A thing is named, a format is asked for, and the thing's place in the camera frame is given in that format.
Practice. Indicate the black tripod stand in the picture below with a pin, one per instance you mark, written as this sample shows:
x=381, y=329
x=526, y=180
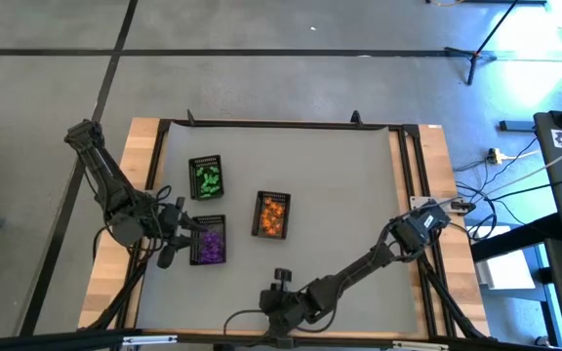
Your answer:
x=476, y=56

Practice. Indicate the black triangular frame foot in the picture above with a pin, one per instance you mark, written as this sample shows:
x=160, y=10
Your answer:
x=191, y=119
x=356, y=119

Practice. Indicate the black aluminium rig frame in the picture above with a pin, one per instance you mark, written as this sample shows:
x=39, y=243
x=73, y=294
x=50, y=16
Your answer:
x=286, y=124

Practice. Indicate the black cart leg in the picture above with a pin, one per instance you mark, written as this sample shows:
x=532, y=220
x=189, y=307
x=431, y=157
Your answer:
x=515, y=239

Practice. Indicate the silver mounting plate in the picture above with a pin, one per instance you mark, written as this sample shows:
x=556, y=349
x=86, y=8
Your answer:
x=420, y=201

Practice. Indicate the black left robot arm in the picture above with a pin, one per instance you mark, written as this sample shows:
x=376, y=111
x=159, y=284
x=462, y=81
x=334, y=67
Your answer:
x=100, y=170

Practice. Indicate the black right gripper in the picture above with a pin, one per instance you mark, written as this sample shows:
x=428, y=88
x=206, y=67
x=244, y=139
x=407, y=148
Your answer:
x=283, y=307

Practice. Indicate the dark metal foot bar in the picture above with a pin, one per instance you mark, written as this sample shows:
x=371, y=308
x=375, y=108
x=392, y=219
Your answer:
x=515, y=126

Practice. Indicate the silver aluminium bracket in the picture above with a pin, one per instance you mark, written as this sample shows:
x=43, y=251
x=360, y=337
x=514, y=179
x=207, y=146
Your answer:
x=420, y=346
x=149, y=339

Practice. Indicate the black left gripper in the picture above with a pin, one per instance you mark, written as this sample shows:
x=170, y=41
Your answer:
x=173, y=226

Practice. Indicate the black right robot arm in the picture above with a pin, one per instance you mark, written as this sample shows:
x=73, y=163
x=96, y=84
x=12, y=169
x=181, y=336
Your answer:
x=359, y=265

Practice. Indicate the black plastic slotted basket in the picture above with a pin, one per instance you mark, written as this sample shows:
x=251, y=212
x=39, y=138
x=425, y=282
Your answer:
x=194, y=244
x=192, y=178
x=255, y=214

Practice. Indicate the white floor box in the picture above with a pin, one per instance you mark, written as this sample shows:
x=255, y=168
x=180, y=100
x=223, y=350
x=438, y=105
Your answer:
x=505, y=268

